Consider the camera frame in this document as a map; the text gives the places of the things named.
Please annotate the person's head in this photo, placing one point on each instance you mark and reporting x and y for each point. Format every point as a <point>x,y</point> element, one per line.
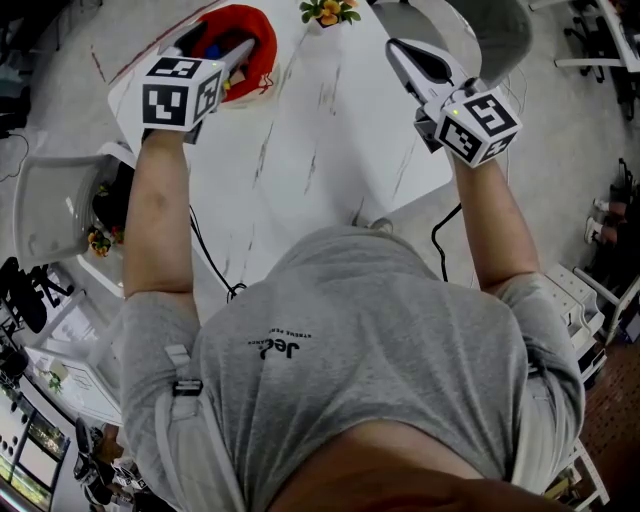
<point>400,475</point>

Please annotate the grey upholstered chair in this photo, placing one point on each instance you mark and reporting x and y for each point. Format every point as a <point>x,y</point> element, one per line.
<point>490,30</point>

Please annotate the black office chair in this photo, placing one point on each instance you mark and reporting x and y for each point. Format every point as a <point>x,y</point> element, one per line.
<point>595,40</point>

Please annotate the white drawer unit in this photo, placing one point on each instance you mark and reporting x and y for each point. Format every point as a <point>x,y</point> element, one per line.
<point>590,350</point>
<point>575,295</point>

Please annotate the black bag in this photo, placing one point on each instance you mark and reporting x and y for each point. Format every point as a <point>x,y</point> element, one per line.
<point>112,197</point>

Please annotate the red-rimmed fabric storage bag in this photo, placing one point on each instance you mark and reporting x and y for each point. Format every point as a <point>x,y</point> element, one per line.
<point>260,40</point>

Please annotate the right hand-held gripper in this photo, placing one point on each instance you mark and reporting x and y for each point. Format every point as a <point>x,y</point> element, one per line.
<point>477,125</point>

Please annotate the white shelf rack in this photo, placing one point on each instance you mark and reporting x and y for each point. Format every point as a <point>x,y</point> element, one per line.
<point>590,470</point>

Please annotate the person's right forearm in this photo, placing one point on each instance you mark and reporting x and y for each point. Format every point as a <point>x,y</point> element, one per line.
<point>492,220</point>

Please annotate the person's left forearm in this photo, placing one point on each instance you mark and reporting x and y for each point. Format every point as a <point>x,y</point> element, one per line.
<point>150,215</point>

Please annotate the person's grey t-shirt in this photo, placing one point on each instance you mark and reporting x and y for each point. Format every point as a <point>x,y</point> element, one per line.
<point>360,380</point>

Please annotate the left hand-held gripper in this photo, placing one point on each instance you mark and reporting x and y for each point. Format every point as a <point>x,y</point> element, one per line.
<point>177,95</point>

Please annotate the potted orange flowers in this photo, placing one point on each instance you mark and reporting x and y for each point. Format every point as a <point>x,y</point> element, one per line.
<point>330,11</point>
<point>100,242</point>

